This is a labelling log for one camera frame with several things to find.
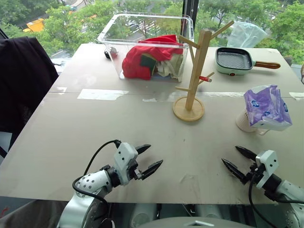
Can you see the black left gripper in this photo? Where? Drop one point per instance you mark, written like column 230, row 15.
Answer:
column 135, row 173

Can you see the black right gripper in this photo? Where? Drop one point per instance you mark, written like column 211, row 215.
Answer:
column 254, row 174

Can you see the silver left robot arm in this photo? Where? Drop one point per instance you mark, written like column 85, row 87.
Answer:
column 95, row 181

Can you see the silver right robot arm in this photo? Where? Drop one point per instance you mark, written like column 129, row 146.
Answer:
column 292, row 190

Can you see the cream cup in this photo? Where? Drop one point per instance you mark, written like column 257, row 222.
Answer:
column 243, row 122

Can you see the wooden mug tree stand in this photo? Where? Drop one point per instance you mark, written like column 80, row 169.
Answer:
column 197, row 71

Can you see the purple tissue pack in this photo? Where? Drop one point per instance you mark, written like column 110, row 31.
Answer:
column 266, row 107

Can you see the grey rounded robot torso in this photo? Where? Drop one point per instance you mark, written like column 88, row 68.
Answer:
column 185, row 223

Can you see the beige crumpled cloth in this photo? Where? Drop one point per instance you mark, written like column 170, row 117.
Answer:
column 172, row 66

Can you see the green sponge pad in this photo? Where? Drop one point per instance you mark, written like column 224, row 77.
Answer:
column 147, row 62

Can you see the red cloth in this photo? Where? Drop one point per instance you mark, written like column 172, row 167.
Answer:
column 134, row 63

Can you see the mint green grill pan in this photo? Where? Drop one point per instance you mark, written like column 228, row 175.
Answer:
column 234, row 60

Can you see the small black red object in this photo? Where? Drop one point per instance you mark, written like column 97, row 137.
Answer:
column 109, row 54

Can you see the white plastic bag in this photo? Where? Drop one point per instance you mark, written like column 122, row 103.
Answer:
column 245, row 34

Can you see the clear plastic storage bin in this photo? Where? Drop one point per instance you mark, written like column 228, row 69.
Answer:
column 114, row 35

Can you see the black hanging garment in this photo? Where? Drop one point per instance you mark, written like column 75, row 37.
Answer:
column 23, row 80

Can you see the yellow truck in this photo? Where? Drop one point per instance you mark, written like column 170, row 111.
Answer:
column 34, row 25

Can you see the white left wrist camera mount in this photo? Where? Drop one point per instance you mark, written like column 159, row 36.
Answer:
column 124, row 156

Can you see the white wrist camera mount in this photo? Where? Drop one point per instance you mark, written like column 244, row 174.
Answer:
column 268, row 166
column 124, row 156

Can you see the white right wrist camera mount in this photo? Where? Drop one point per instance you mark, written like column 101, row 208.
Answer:
column 268, row 166

